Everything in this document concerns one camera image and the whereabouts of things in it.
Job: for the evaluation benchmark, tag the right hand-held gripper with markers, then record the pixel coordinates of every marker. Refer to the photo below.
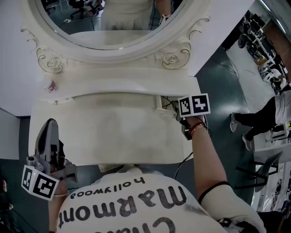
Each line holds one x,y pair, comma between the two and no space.
193,104

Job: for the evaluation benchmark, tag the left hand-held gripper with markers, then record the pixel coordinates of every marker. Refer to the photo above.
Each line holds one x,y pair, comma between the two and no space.
41,184

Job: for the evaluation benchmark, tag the white vanity dressing table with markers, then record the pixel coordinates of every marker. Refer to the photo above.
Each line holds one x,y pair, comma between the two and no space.
113,132

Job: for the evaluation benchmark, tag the person's left forearm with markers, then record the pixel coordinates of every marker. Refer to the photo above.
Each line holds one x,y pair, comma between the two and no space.
54,211

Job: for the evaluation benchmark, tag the person's right forearm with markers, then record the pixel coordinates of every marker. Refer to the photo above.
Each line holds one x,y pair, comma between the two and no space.
204,159

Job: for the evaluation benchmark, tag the white jar red label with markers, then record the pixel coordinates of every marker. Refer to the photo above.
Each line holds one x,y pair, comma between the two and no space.
51,87

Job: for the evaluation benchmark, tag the thin pale bangle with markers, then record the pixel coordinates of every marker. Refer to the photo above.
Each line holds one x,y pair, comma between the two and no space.
61,194

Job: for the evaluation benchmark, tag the white upholstered stool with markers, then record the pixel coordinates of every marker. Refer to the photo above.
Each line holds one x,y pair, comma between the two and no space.
109,168

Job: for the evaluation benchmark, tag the oval white-framed mirror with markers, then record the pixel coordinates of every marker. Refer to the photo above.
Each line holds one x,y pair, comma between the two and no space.
127,55

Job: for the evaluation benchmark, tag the person's cream printed shirt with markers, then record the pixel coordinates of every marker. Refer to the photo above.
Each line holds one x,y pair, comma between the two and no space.
136,204

